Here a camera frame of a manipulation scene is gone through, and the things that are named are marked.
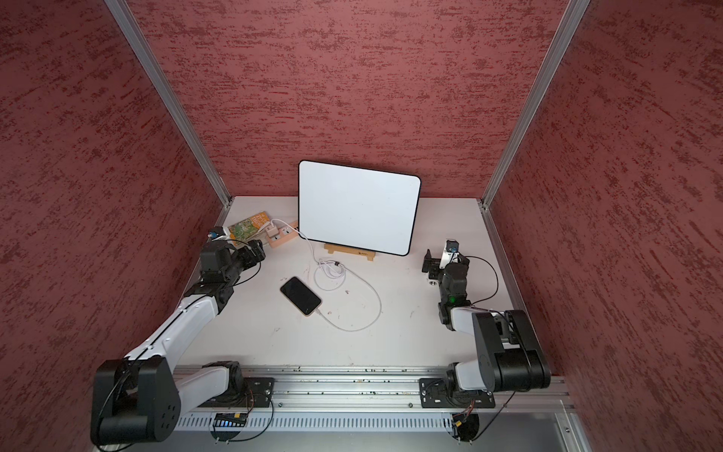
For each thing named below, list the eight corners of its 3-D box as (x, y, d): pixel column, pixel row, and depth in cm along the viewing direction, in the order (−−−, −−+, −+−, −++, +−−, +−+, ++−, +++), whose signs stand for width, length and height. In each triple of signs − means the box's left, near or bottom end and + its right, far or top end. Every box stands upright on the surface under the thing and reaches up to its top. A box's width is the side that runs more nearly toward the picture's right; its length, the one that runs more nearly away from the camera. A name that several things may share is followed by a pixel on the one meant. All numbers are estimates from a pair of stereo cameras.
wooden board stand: (324, 253, 104) (323, 247, 101) (326, 249, 105) (325, 242, 102) (374, 263, 102) (374, 256, 98) (375, 258, 103) (375, 251, 100)
